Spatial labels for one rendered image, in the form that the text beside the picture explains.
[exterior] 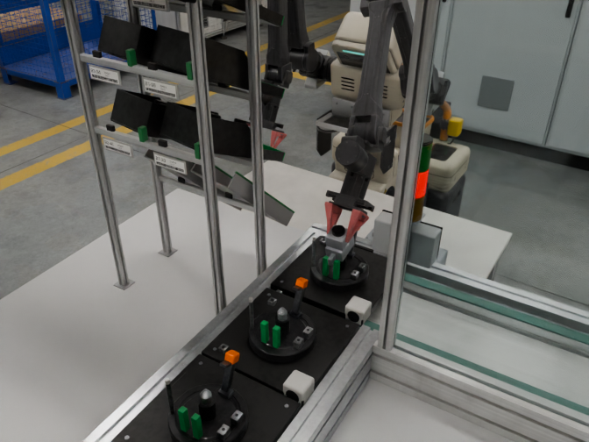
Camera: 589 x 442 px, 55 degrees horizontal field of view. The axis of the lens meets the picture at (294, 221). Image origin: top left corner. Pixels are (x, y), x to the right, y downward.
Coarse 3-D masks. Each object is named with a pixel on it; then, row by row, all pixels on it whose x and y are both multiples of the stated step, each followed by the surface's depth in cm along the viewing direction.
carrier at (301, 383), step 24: (264, 312) 122; (288, 312) 122; (312, 312) 125; (240, 336) 119; (264, 336) 114; (288, 336) 116; (312, 336) 116; (336, 336) 119; (216, 360) 114; (240, 360) 113; (264, 360) 113; (288, 360) 113; (312, 360) 113; (264, 384) 109; (288, 384) 106; (312, 384) 107
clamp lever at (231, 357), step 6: (228, 354) 101; (234, 354) 101; (228, 360) 101; (234, 360) 101; (222, 366) 100; (228, 366) 100; (234, 366) 102; (228, 372) 102; (228, 378) 102; (222, 384) 103; (228, 384) 102; (228, 390) 103
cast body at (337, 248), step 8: (336, 232) 128; (344, 232) 129; (328, 240) 129; (336, 240) 128; (344, 240) 128; (352, 240) 133; (328, 248) 130; (336, 248) 130; (344, 248) 130; (336, 256) 130; (344, 256) 131
